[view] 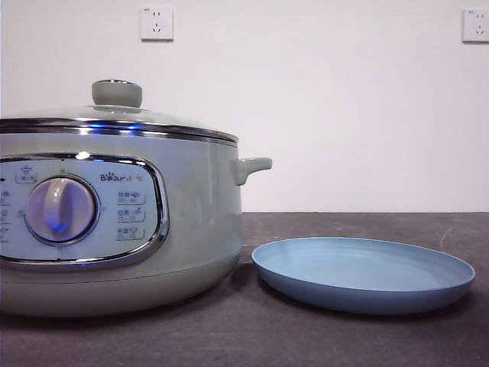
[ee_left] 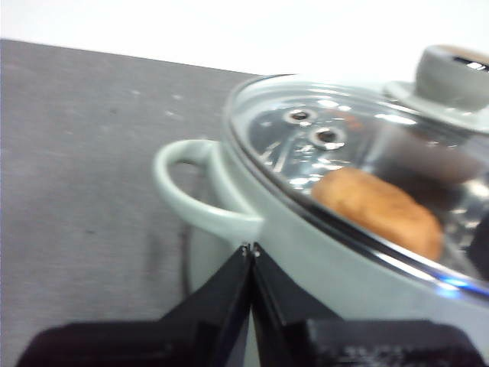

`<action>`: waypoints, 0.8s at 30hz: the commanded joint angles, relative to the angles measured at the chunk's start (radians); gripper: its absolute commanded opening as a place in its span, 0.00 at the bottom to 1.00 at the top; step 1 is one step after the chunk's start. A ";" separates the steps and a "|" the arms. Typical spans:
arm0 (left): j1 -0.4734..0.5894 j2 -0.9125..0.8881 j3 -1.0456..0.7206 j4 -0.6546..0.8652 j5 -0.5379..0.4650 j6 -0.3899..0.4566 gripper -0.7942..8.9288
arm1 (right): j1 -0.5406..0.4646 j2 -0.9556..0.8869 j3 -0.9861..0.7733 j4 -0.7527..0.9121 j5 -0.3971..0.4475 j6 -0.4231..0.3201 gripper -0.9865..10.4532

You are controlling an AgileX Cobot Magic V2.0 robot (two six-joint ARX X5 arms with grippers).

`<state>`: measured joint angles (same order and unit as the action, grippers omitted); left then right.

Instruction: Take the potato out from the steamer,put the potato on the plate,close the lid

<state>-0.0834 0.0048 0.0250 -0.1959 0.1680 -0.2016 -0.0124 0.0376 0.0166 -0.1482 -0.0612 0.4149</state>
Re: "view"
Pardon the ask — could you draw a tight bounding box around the glass lid with green knob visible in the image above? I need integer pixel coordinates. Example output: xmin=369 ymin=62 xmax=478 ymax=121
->
xmin=0 ymin=79 xmax=238 ymax=145

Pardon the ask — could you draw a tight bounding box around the pale green electric steamer pot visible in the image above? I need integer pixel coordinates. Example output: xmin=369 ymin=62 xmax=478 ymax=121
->
xmin=0 ymin=129 xmax=273 ymax=318

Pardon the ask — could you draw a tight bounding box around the blue round plate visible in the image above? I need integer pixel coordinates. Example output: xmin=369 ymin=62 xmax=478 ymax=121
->
xmin=251 ymin=235 xmax=477 ymax=315

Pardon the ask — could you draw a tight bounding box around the white wall socket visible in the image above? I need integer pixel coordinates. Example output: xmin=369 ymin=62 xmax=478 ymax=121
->
xmin=140 ymin=5 xmax=174 ymax=42
xmin=461 ymin=8 xmax=489 ymax=43

